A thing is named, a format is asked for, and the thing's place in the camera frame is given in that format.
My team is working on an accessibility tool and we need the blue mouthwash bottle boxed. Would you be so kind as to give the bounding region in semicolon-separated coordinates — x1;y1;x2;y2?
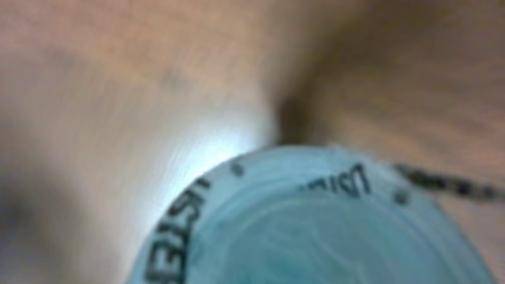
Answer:
127;146;504;284

